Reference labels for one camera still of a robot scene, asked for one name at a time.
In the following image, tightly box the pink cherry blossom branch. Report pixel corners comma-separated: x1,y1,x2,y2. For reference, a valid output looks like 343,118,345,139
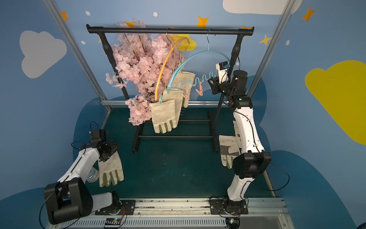
106,33,180,126

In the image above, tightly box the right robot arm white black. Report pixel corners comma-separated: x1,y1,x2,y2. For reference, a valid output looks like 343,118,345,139
208,69,272,209

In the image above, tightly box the yellow clip hanger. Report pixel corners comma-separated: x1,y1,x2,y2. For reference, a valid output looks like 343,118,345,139
154,27,191,102

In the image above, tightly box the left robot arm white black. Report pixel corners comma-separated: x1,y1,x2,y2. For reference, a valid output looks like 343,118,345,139
44,129,119,225

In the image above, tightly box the light blue clip hanger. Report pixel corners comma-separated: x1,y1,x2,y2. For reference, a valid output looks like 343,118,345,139
167,34,231,100

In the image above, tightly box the black clothes rack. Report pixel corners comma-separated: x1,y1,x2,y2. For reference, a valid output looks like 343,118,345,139
86,24,254,153

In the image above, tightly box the silver metal can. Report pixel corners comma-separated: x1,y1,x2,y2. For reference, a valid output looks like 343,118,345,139
86,167,99,183

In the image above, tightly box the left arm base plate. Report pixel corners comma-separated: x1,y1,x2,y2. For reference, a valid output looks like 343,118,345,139
95,199,136,216

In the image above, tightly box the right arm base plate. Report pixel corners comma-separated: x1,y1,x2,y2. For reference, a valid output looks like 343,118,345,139
208,197,248,216

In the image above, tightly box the cream glove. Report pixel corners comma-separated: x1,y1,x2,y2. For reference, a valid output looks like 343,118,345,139
171,72,195,108
98,152,124,188
149,100,177,134
233,121,242,148
219,135,240,169
163,89,184,123

